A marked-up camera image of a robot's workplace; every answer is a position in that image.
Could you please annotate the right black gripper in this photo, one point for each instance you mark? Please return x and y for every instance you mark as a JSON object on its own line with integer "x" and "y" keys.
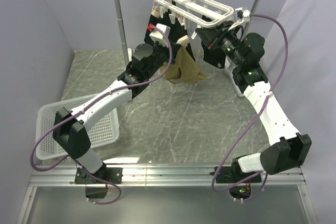
{"x": 212, "y": 37}

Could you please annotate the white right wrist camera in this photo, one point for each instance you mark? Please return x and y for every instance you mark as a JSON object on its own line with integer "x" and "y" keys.
{"x": 243, "y": 16}

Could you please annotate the black hanging garment right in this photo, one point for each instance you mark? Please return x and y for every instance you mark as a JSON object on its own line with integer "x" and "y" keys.
{"x": 213, "y": 55}

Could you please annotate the white clip hanger frame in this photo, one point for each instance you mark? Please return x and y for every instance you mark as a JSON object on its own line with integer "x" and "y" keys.
{"x": 190, "y": 13}

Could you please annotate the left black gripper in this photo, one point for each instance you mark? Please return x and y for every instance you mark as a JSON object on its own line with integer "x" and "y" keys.
{"x": 175, "y": 47}

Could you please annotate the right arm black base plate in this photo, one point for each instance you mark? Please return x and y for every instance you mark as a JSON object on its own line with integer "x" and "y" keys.
{"x": 228, "y": 174}

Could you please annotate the tan underwear with cream waistband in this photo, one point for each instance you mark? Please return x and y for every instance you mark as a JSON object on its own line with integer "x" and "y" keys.
{"x": 183, "y": 68}

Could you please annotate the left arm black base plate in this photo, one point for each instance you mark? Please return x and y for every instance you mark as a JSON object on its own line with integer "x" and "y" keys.
{"x": 113, "y": 175}

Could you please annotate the aluminium mounting rail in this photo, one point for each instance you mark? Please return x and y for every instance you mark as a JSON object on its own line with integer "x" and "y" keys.
{"x": 146, "y": 175}

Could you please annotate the white plastic laundry basket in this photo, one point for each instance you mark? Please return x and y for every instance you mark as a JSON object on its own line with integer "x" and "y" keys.
{"x": 105, "y": 131}

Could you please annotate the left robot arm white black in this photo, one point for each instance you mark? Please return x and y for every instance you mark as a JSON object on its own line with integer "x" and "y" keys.
{"x": 72, "y": 126}

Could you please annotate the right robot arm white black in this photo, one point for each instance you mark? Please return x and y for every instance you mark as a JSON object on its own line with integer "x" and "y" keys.
{"x": 288, "y": 147}

